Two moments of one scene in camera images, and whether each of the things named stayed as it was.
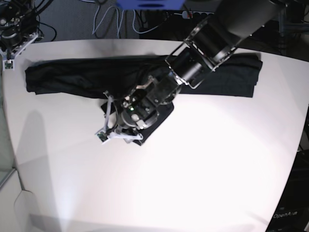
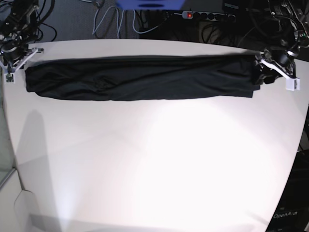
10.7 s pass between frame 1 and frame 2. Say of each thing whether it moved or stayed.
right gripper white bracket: moved
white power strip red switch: stayed
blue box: stayed
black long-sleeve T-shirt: moved
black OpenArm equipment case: stayed
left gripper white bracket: moved
